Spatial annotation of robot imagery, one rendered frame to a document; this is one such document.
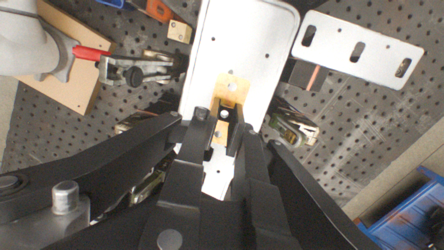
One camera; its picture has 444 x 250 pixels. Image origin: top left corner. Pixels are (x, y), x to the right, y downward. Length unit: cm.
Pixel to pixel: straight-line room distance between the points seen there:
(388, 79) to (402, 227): 204
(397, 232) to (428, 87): 170
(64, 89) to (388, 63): 108
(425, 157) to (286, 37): 208
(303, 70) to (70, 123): 98
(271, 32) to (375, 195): 209
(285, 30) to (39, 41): 72
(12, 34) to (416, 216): 277
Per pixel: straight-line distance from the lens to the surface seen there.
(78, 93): 95
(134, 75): 27
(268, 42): 47
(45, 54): 85
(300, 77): 51
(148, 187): 56
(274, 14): 48
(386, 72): 59
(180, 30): 41
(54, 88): 102
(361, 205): 238
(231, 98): 21
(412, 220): 251
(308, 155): 94
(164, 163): 63
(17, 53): 79
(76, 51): 40
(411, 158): 232
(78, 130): 107
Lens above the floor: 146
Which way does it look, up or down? 70 degrees down
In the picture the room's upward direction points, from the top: 173 degrees counter-clockwise
